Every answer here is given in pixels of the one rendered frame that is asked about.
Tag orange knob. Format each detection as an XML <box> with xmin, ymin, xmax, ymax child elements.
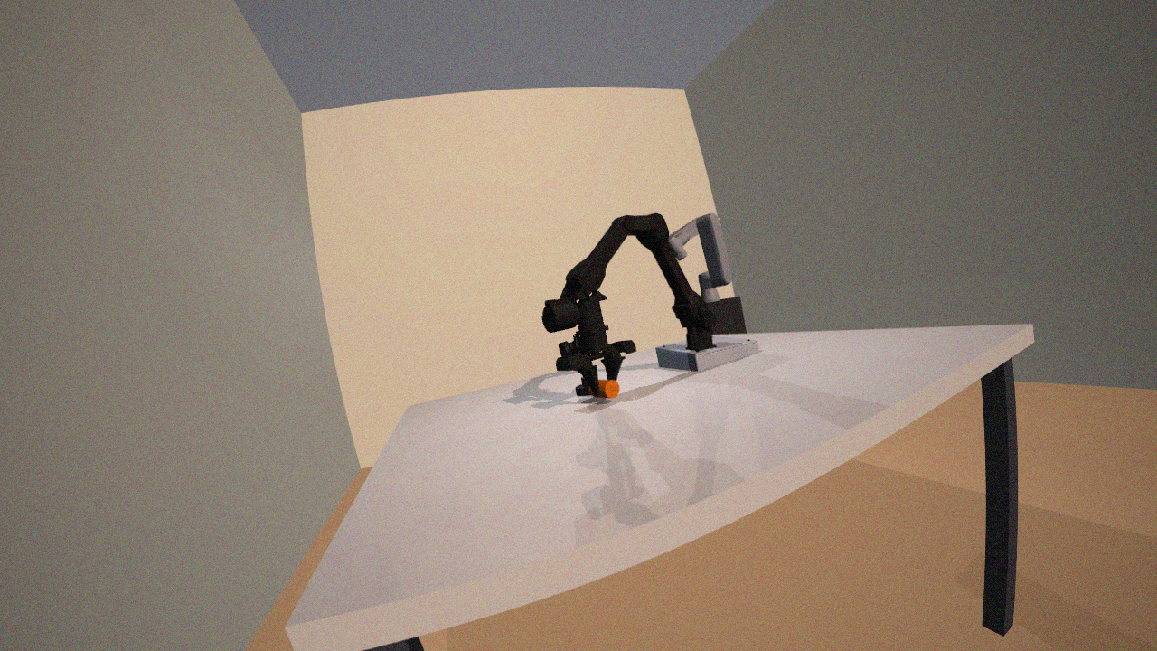
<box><xmin>589</xmin><ymin>380</ymin><xmax>620</xmax><ymax>399</ymax></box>

